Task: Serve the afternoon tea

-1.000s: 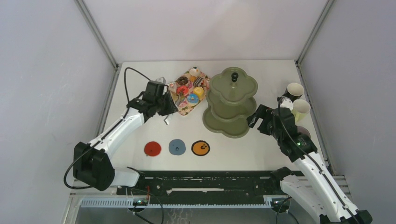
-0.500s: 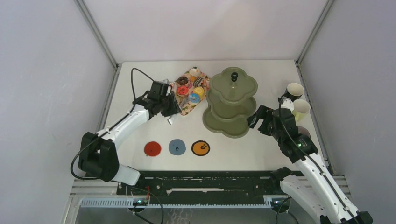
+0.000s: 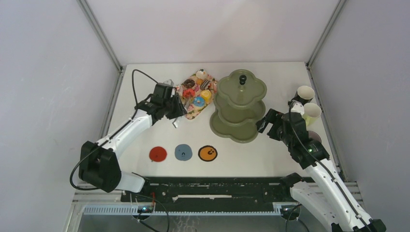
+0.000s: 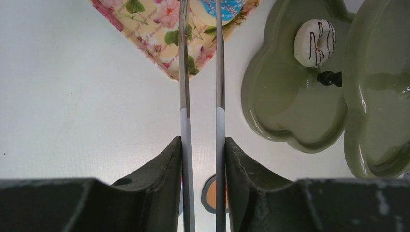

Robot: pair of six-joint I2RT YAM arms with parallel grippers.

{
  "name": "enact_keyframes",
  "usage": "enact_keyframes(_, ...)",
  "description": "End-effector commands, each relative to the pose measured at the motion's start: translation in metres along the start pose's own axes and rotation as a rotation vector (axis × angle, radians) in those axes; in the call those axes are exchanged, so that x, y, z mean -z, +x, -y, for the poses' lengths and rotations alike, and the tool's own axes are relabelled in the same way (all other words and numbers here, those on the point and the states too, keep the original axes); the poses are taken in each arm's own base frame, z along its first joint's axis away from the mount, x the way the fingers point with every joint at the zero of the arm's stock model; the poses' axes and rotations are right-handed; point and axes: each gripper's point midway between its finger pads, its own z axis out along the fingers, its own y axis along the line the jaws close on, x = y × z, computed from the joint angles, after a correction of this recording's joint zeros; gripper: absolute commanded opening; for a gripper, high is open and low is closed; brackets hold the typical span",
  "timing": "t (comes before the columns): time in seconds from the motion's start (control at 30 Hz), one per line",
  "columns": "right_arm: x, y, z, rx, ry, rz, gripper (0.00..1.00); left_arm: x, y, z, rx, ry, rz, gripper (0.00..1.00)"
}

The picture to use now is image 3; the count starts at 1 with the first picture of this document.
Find silver serving tongs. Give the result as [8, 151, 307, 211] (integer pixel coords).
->
[165, 87, 189, 128]

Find blue frosted donut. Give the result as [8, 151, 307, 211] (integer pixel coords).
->
[192, 96, 206, 109]

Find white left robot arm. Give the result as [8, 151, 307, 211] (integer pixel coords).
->
[73, 83, 187, 202]

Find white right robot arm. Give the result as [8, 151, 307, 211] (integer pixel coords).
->
[257, 109, 386, 232]

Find black mug purple interior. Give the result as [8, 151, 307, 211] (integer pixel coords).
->
[308, 130, 322, 143]

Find red donut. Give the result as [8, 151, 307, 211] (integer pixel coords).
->
[182, 88, 196, 100]

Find light green mug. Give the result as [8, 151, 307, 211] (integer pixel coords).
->
[302, 102, 322, 126]

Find chocolate donut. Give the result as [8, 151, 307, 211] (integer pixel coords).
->
[182, 79, 196, 89]

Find yellow pudding cake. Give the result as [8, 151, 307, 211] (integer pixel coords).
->
[200, 89, 212, 102]

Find chocolate striped cake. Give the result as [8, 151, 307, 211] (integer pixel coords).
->
[200, 79, 211, 90]

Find red round coaster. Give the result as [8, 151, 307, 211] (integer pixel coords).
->
[149, 146, 167, 162]

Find blue-grey round coaster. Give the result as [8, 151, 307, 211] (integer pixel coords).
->
[175, 144, 192, 161]

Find green three-tier dessert stand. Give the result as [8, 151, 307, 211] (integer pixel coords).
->
[209, 69, 267, 143]

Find orange smiley coaster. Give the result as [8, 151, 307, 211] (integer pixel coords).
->
[198, 145, 218, 162]

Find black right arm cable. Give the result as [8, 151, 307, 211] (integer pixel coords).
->
[287, 99, 369, 232]

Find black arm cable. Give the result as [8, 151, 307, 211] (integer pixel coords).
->
[287, 99, 369, 232]
[70, 69, 159, 191]

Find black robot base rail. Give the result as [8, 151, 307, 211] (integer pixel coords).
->
[120, 176, 295, 214]

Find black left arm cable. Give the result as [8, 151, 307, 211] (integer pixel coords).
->
[70, 69, 159, 191]

